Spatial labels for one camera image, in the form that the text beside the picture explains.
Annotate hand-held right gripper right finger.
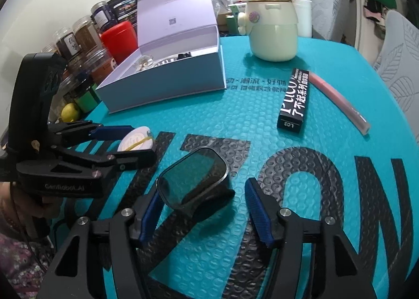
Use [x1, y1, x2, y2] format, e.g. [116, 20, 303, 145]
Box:
[245, 177, 377, 299]

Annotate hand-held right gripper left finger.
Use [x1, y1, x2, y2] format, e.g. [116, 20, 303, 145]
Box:
[39, 192, 162, 299]

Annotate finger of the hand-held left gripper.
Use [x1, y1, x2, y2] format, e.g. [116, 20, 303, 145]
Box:
[49, 121, 133, 148]
[49, 146, 156, 172]

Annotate round white compact yellow band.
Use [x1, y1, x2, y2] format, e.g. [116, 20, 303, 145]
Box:
[118, 125, 154, 153]

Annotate lavender gift box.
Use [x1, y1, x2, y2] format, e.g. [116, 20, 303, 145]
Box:
[95, 0, 228, 115]

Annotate floral sleeved forearm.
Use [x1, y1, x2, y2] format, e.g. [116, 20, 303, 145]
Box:
[0, 232, 54, 291]

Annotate person's left hand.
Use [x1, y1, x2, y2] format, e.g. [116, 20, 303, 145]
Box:
[0, 188, 50, 225]

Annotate yellow lemon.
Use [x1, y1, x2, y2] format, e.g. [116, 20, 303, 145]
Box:
[62, 102, 80, 123]

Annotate clear jar brown label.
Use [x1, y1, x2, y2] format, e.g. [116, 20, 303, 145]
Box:
[84, 48, 116, 81]

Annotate clear jar white label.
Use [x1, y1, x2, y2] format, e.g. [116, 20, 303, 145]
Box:
[54, 27, 78, 59]

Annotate star hair clip with bear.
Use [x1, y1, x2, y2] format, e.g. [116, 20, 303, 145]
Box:
[136, 56, 155, 72]

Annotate clear jar brown contents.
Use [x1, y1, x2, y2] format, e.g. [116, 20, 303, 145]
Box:
[73, 15, 101, 55]

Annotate red canister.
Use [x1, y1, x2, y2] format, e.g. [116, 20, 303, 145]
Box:
[101, 21, 137, 66]

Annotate teal bubble mat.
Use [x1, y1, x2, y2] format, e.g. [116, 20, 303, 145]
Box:
[49, 35, 419, 299]

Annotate clear jar purple label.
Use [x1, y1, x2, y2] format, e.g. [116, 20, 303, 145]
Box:
[91, 1, 116, 33]

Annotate black lipstick box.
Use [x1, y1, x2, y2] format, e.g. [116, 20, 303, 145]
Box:
[277, 68, 311, 132]

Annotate black snack bag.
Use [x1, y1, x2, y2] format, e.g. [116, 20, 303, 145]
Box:
[108, 0, 139, 26]

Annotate pink tube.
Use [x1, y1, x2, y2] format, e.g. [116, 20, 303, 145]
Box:
[309, 71, 371, 136]

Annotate cream kettle-shaped bottle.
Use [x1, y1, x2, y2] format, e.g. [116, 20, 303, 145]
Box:
[236, 0, 300, 63]

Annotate white cup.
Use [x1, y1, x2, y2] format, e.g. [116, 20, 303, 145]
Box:
[291, 0, 312, 39]

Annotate grey leaf-pattern chair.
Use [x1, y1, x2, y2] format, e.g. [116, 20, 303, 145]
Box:
[304, 0, 350, 46]
[373, 11, 419, 137]

